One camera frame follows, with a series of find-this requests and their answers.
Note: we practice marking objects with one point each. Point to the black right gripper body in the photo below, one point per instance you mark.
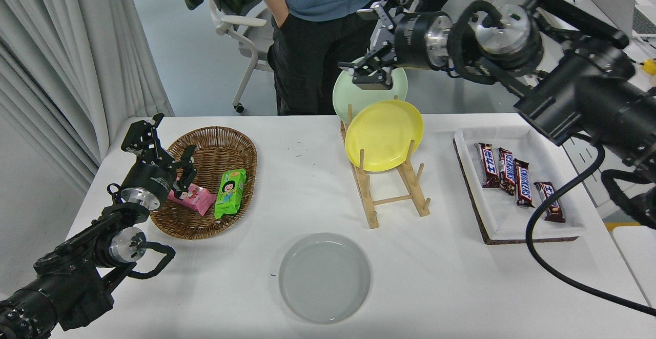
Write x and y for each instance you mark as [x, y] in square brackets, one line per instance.
[412, 41]

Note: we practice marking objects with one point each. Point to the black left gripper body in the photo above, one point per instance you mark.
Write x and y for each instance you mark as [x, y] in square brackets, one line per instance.
[150, 178]

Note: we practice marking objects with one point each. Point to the grey plate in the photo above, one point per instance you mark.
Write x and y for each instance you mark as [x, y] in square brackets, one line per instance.
[325, 277]

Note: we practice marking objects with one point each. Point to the person's forearm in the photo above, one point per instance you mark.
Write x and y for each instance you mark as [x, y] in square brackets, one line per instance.
[271, 3]

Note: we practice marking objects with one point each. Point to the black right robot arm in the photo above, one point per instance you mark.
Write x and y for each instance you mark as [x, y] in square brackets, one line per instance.
[589, 87]

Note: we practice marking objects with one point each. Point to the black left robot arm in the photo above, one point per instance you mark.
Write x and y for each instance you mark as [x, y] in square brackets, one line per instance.
[66, 277]

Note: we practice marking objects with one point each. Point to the pale green plate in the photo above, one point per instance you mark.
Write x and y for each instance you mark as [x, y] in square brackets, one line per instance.
[348, 98]

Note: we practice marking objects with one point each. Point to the yellow plate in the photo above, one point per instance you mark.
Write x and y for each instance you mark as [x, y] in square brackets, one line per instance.
[384, 134]

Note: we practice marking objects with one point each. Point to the wooden plate rack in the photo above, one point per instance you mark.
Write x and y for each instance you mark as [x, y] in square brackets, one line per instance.
[369, 200]

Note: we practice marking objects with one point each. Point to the brown wicker basket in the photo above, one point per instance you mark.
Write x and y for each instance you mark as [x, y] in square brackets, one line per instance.
[218, 149]

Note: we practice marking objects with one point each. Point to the pink snack pack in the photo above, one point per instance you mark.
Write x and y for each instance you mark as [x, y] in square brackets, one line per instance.
[201, 201]

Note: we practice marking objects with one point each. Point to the green snack pack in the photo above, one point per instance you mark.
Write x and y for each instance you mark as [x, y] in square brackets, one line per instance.
[230, 195]

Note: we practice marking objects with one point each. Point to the pale grey curtain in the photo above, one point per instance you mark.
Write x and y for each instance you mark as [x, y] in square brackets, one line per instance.
[61, 46]

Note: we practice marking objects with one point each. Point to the brown snack bar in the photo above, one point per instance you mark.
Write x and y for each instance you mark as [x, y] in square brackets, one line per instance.
[549, 200]
[506, 172]
[524, 182]
[488, 164]

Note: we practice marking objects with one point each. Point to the white office chair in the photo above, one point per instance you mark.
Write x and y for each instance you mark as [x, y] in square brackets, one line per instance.
[241, 21]

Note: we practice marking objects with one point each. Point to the white tray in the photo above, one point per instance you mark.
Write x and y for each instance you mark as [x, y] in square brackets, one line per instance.
[512, 221]

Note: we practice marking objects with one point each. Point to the small yellow object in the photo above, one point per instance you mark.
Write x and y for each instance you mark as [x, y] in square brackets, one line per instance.
[650, 66]

